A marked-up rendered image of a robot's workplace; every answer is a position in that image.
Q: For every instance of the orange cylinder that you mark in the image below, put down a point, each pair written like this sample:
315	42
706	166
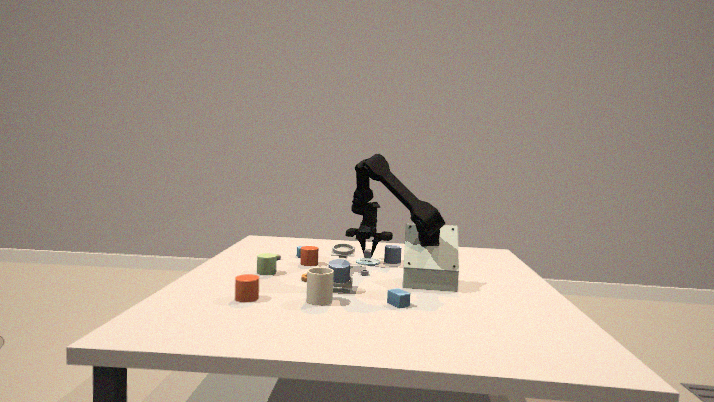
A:
309	255
247	288

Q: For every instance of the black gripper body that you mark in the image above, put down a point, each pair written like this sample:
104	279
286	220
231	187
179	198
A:
386	236

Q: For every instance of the tan cup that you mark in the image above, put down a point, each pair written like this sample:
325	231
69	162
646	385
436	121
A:
319	286

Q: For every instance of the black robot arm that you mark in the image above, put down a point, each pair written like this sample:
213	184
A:
427	218

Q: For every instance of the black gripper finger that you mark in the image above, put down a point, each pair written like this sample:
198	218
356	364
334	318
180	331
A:
374	244
362	242

